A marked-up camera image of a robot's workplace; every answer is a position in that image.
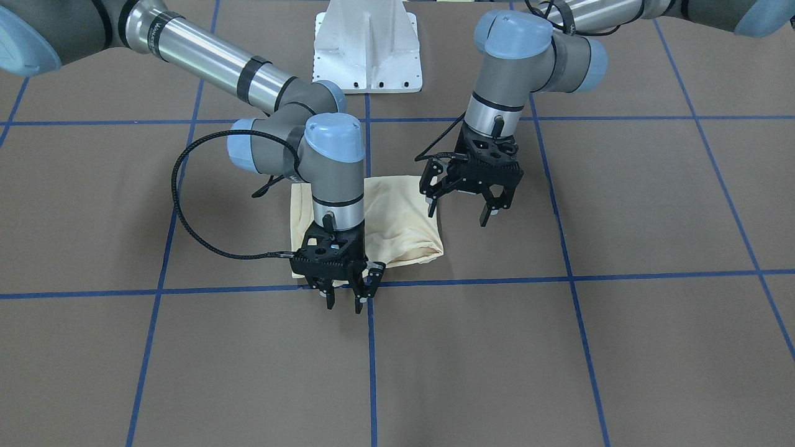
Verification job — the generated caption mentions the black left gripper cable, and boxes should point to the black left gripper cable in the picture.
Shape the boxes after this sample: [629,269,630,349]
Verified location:
[414,112,466,163]

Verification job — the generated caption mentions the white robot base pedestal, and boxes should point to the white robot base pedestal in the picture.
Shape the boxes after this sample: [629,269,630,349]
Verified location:
[312,1,423,94]

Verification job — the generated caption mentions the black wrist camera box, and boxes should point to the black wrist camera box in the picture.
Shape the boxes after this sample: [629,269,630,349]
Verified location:
[455,158,524,194]
[289,246,366,281]

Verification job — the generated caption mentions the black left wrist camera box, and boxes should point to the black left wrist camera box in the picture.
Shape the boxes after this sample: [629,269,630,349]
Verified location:
[455,158,524,194]

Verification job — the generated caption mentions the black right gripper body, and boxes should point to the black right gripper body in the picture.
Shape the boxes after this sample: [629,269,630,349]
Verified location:
[298,221,386,302]

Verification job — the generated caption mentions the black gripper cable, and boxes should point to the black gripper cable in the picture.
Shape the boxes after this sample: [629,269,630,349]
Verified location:
[414,112,466,163]
[171,129,296,260]

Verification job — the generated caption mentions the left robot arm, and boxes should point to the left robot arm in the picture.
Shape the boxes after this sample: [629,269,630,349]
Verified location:
[416,1,794,226]

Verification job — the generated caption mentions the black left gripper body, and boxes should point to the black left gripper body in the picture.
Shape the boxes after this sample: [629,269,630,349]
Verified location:
[419,124,524,212]

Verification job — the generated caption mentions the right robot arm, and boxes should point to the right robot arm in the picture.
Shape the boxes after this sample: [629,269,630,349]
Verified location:
[2,1,386,312]

